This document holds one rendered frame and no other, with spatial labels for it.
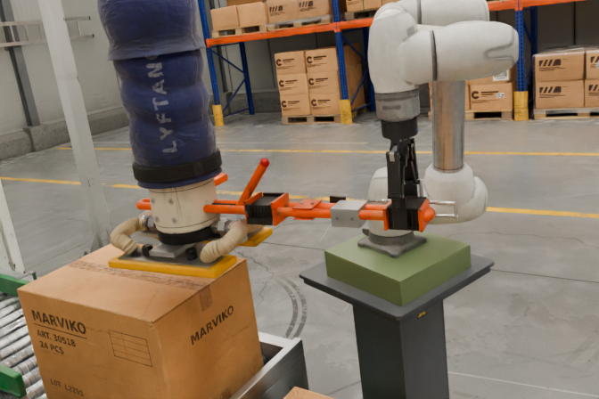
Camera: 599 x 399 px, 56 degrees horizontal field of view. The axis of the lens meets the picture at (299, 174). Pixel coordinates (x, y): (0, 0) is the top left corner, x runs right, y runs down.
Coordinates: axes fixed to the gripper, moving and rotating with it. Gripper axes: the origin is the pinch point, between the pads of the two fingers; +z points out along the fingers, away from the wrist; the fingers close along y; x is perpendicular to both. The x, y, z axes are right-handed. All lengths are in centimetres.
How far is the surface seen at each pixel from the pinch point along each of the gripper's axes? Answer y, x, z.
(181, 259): 12, -55, 11
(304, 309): -151, -114, 120
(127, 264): 16, -70, 12
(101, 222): -194, -314, 90
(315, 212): 3.6, -20.1, 0.1
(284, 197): -1.0, -30.4, -1.7
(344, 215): 3.7, -13.1, 0.5
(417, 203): 0.7, 2.9, -1.7
